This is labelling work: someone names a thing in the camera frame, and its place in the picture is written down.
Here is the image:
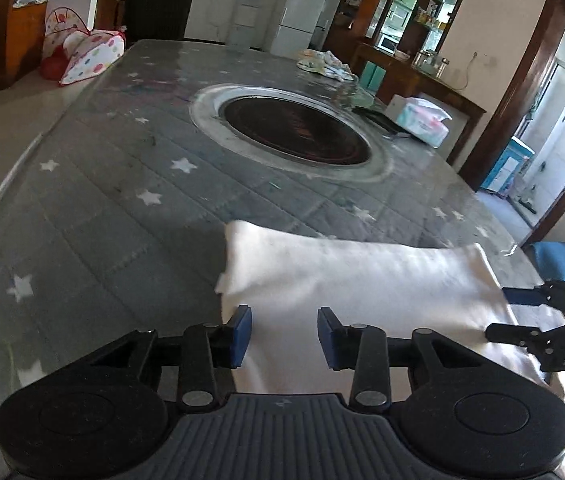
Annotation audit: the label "cream white garment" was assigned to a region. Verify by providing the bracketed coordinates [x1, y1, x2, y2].
[216, 221, 565, 394]

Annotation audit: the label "blue sofa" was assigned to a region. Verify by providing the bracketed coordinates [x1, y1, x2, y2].
[525, 242, 565, 281]

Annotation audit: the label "blue cabinet in doorway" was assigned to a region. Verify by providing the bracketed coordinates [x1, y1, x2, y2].
[480, 136, 535, 197]

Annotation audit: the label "grey star quilted table cover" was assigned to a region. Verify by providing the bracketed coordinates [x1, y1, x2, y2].
[0, 40, 539, 479]

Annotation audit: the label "tissue pack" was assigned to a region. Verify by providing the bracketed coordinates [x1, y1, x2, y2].
[385, 94, 452, 148]

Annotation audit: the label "round induction cooktop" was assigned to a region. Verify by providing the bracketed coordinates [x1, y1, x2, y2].
[189, 84, 394, 183]

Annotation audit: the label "glass jars on table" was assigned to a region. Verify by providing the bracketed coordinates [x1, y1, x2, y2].
[412, 50, 450, 79]

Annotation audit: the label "wooden side table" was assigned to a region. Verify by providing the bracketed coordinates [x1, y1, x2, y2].
[350, 41, 485, 166]

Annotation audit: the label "crumpled patterned cloth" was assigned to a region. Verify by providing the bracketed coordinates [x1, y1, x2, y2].
[297, 49, 357, 82]

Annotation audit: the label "right wooden display cabinet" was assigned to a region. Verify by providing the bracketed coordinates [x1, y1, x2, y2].
[321, 0, 479, 68]

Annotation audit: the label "water dispenser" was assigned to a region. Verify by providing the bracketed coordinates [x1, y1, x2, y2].
[226, 0, 262, 51]

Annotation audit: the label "white refrigerator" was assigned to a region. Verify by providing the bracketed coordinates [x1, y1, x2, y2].
[263, 0, 326, 58]

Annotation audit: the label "polka dot play tent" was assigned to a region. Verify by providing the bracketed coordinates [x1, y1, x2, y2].
[38, 6, 125, 87]

